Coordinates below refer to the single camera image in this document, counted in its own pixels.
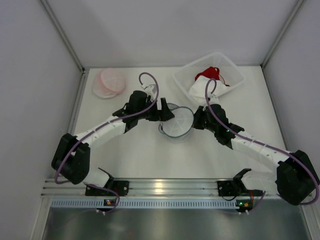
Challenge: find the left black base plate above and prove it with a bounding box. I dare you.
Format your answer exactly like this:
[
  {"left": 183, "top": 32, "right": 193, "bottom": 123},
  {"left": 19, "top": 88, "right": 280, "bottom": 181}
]
[{"left": 85, "top": 180, "right": 130, "bottom": 197}]

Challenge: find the purple cable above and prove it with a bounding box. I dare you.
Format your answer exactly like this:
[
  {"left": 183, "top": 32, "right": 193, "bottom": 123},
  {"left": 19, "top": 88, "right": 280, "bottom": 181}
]
[
  {"left": 204, "top": 77, "right": 320, "bottom": 206},
  {"left": 53, "top": 72, "right": 161, "bottom": 185}
]

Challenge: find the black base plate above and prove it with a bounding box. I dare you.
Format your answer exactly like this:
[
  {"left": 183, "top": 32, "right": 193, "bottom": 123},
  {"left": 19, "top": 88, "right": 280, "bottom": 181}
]
[
  {"left": 217, "top": 180, "right": 245, "bottom": 197},
  {"left": 85, "top": 180, "right": 130, "bottom": 197}
]

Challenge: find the aluminium mounting rail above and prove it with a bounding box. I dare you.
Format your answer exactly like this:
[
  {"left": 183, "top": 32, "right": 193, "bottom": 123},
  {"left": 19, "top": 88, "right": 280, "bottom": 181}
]
[{"left": 41, "top": 159, "right": 313, "bottom": 200}]

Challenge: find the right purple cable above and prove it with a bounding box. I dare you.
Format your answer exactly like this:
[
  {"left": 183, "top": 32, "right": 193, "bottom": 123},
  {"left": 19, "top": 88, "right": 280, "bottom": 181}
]
[{"left": 204, "top": 77, "right": 320, "bottom": 206}]

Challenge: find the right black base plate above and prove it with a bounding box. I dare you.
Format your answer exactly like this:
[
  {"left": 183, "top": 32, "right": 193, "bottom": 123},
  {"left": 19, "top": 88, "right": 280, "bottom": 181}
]
[{"left": 217, "top": 180, "right": 245, "bottom": 197}]

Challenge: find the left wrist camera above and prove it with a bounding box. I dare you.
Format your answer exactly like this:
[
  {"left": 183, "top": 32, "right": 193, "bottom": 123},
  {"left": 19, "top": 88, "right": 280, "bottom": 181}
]
[{"left": 141, "top": 84, "right": 158, "bottom": 99}]

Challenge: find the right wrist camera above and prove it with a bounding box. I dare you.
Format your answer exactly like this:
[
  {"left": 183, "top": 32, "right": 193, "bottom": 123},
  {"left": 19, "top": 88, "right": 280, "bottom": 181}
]
[{"left": 208, "top": 94, "right": 220, "bottom": 105}]

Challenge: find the pink trimmed mesh laundry bag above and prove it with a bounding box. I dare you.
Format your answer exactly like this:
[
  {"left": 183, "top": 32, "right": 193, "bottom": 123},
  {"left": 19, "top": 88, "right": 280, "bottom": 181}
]
[{"left": 92, "top": 68, "right": 127, "bottom": 99}]

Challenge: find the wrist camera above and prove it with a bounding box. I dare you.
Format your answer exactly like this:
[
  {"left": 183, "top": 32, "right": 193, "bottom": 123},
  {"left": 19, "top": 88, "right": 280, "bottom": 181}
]
[
  {"left": 208, "top": 94, "right": 220, "bottom": 105},
  {"left": 141, "top": 84, "right": 158, "bottom": 99}
]

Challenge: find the blue trimmed mesh laundry bag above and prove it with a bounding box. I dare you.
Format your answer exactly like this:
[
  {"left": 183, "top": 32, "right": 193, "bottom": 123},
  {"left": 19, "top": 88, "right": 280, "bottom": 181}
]
[{"left": 158, "top": 103, "right": 194, "bottom": 143}]

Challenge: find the red garment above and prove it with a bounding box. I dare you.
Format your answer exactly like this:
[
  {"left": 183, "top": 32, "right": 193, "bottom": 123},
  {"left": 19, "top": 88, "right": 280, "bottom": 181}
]
[{"left": 194, "top": 66, "right": 230, "bottom": 87}]

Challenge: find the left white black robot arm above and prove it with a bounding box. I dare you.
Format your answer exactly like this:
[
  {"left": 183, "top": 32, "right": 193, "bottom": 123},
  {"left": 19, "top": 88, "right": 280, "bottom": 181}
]
[{"left": 51, "top": 90, "right": 175, "bottom": 188}]

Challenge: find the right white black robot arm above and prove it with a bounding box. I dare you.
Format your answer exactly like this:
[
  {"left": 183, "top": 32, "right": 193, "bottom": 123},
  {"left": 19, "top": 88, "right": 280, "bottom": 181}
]
[{"left": 193, "top": 104, "right": 320, "bottom": 206}]

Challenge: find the white plastic basket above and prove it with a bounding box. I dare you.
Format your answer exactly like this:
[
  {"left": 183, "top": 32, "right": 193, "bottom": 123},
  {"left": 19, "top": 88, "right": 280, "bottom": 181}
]
[{"left": 172, "top": 52, "right": 245, "bottom": 106}]

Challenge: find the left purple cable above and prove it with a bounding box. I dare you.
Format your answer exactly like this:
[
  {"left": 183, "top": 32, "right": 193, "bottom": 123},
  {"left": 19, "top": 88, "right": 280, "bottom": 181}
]
[{"left": 53, "top": 72, "right": 161, "bottom": 185}]

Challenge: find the perforated white cable duct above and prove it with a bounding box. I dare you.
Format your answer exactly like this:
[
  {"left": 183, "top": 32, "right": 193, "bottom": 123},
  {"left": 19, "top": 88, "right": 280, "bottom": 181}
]
[{"left": 51, "top": 198, "right": 244, "bottom": 210}]

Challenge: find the white garment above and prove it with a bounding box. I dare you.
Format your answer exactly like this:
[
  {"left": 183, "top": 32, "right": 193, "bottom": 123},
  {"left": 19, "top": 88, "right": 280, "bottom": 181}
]
[{"left": 188, "top": 75, "right": 230, "bottom": 103}]

